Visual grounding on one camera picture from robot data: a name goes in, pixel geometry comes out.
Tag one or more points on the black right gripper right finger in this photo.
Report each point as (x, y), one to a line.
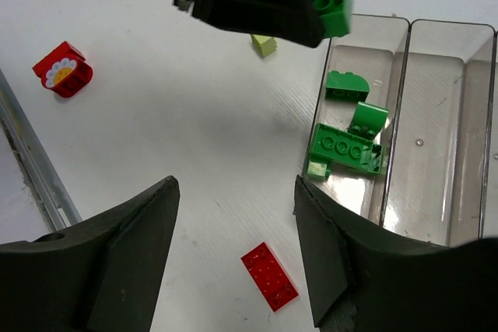
(361, 277)

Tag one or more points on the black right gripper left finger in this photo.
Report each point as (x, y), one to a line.
(102, 274)

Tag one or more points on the green sloped lego brick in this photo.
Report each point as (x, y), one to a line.
(346, 86)

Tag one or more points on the green 2x2 lego brick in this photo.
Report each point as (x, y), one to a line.
(318, 168)

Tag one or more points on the green long lego brick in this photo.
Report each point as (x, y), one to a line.
(331, 145)

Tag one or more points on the green small lego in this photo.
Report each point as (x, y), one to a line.
(368, 121)

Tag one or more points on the lime small lego brick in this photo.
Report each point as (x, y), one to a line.
(264, 45)

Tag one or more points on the red flat lego brick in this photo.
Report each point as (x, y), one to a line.
(269, 276)

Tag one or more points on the clear compartment organizer tray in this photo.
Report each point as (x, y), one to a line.
(438, 182)

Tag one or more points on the red flower lego block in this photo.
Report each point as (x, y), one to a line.
(64, 71)

